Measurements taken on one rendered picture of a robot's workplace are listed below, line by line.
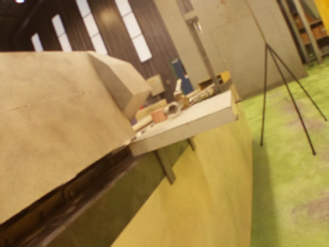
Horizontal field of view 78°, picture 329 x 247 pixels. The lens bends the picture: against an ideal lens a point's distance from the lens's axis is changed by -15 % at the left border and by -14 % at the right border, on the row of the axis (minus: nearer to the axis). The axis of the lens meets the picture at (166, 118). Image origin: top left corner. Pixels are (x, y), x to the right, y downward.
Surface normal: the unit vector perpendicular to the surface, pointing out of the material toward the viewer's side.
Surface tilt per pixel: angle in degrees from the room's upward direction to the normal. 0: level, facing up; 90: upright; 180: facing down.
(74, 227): 90
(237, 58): 90
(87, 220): 90
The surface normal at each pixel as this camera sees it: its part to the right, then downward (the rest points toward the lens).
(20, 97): 0.78, -0.48
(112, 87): -0.33, 0.23
